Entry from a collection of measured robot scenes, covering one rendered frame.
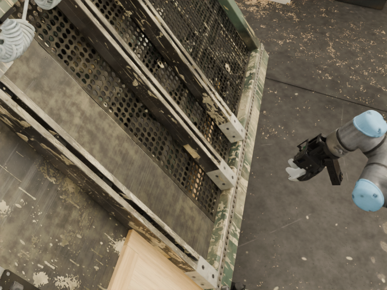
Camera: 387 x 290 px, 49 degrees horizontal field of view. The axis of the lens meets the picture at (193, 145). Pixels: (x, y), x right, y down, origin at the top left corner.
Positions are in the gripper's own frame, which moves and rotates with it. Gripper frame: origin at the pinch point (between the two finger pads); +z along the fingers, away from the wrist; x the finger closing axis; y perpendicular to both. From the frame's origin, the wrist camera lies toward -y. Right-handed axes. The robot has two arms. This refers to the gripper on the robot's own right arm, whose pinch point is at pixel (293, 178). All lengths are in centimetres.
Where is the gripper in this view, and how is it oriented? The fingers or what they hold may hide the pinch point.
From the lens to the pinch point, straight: 141.1
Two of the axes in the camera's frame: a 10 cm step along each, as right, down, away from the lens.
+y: -8.0, -5.8, -1.8
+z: -4.9, 4.5, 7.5
